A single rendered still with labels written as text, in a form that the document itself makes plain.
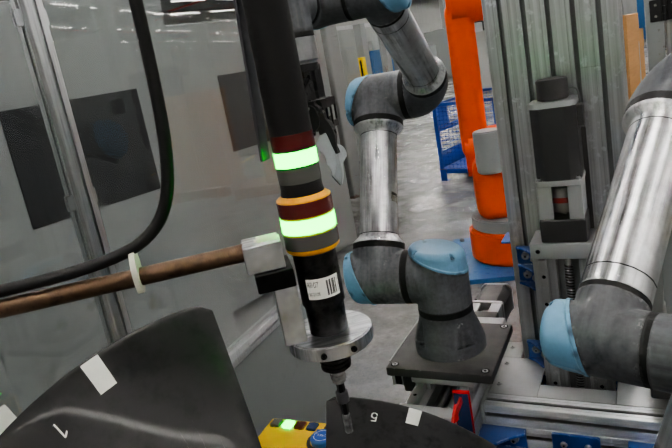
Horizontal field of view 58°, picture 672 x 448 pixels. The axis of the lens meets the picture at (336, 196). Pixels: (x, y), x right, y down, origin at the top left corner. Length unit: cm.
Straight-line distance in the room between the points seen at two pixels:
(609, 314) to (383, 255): 70
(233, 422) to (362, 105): 95
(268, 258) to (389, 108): 96
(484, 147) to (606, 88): 301
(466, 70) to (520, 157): 321
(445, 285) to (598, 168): 38
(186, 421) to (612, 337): 41
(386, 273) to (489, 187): 315
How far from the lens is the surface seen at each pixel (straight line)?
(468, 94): 454
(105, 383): 59
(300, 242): 46
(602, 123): 129
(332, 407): 83
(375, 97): 139
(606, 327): 66
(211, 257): 47
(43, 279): 49
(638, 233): 73
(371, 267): 129
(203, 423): 58
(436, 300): 126
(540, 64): 129
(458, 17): 446
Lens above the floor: 168
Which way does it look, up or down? 12 degrees down
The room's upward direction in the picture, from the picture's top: 10 degrees counter-clockwise
